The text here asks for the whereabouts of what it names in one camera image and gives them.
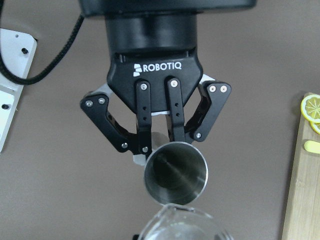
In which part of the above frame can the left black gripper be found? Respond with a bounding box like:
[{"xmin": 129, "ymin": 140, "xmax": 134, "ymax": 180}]
[{"xmin": 79, "ymin": 14, "xmax": 232, "ymax": 166}]

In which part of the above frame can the steel jigger measuring cup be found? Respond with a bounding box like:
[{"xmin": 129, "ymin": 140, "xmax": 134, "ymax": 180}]
[{"xmin": 143, "ymin": 141, "xmax": 209, "ymax": 205}]

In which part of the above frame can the small clear glass beaker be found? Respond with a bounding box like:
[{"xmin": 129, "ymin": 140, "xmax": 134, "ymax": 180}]
[{"xmin": 133, "ymin": 203, "xmax": 234, "ymax": 240}]

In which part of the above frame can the lemon slice front left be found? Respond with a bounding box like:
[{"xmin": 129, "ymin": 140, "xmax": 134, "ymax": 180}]
[{"xmin": 300, "ymin": 94, "xmax": 320, "ymax": 124}]

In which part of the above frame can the lemon slice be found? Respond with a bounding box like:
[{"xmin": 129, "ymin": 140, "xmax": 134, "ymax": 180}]
[
  {"xmin": 300, "ymin": 94, "xmax": 320, "ymax": 124},
  {"xmin": 309, "ymin": 121, "xmax": 320, "ymax": 135}
]

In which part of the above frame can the yellow plastic knife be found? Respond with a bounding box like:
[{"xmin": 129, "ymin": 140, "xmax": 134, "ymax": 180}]
[{"xmin": 304, "ymin": 140, "xmax": 320, "ymax": 154}]

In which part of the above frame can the wooden cutting board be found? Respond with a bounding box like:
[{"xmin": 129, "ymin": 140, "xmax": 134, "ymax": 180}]
[{"xmin": 281, "ymin": 91, "xmax": 320, "ymax": 240}]

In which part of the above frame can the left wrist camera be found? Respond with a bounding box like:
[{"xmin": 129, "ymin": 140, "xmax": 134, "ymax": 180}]
[{"xmin": 79, "ymin": 0, "xmax": 257, "ymax": 17}]

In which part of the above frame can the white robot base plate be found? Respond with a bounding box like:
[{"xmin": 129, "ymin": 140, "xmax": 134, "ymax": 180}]
[{"xmin": 0, "ymin": 28, "xmax": 37, "ymax": 149}]

